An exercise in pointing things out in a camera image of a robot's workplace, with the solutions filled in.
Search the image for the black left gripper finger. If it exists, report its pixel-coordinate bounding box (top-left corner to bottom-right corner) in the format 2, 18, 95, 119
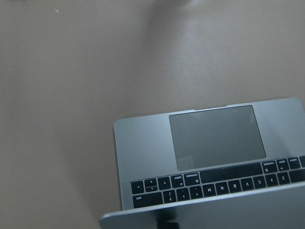
156, 210, 180, 229

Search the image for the grey laptop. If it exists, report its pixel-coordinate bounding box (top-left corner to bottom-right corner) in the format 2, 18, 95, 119
99, 98, 305, 229

